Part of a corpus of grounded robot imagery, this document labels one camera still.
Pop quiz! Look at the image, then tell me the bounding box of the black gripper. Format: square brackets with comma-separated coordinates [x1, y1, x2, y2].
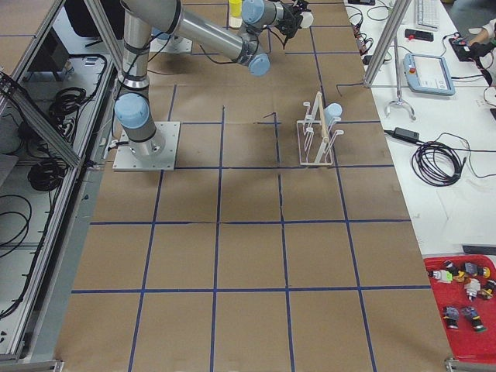
[277, 1, 310, 37]

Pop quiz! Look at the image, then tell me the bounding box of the light blue plastic cup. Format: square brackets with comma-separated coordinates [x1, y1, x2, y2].
[324, 102, 343, 126]

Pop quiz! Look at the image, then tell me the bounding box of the pale green plastic cup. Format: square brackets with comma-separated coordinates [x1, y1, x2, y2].
[300, 11, 314, 29]

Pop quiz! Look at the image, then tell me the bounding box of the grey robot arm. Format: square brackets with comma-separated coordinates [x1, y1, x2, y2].
[114, 0, 313, 160]

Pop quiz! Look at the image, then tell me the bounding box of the yellow plastic cup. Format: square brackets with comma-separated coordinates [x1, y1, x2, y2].
[229, 0, 243, 21]

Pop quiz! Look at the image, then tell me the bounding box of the cream plastic tray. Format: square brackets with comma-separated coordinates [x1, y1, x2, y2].
[229, 20, 243, 29]

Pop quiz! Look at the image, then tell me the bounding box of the robot teach pendant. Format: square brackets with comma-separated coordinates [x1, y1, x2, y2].
[403, 53, 455, 96]

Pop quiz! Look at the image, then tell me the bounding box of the black power adapter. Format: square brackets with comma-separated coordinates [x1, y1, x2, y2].
[392, 127, 419, 143]

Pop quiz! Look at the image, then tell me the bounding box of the red parts tray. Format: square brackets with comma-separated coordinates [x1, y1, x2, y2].
[424, 255, 495, 364]

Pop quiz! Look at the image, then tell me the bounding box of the aluminium frame post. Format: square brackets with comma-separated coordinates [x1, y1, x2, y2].
[363, 0, 411, 88]

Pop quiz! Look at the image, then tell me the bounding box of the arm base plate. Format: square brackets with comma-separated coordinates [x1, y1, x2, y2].
[113, 122, 181, 171]
[150, 37, 192, 54]

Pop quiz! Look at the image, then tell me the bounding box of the white wire cup rack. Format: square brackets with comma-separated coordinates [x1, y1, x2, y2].
[296, 91, 344, 167]

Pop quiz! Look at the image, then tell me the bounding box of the coiled black cable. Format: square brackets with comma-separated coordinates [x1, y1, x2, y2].
[411, 133, 472, 189]

